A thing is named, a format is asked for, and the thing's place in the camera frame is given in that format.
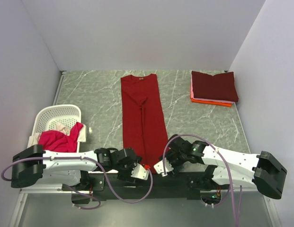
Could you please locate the beige t-shirt in basket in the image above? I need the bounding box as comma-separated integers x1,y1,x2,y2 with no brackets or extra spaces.
26,122,88,154

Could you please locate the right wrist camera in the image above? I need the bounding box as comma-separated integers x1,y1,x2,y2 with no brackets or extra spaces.
153,159,174,177

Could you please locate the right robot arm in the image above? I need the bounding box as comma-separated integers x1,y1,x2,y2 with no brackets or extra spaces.
154,135,287,200

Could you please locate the white laundry basket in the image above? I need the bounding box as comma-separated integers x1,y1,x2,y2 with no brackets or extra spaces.
27,105,86,153

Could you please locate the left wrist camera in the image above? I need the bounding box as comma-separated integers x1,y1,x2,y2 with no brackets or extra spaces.
131,164,149,181

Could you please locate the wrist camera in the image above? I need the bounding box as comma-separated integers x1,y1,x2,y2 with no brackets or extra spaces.
153,159,174,177
131,164,149,181

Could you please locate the red t-shirt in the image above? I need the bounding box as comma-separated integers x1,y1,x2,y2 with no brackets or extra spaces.
121,74,168,167

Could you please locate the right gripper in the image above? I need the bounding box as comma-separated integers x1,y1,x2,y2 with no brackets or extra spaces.
159,148,187,178

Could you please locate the aluminium rail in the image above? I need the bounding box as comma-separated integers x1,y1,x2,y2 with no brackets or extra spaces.
20,186,71,194

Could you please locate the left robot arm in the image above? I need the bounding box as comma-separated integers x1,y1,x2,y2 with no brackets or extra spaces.
11,145,149,190

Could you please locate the folded maroon t-shirt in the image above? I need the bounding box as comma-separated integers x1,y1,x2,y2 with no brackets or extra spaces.
191,71,239,102

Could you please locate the pink t-shirt in basket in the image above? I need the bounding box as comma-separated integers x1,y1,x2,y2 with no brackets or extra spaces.
37,122,84,153

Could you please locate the black base beam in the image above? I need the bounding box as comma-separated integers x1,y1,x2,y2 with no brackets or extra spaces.
61,172,230,204

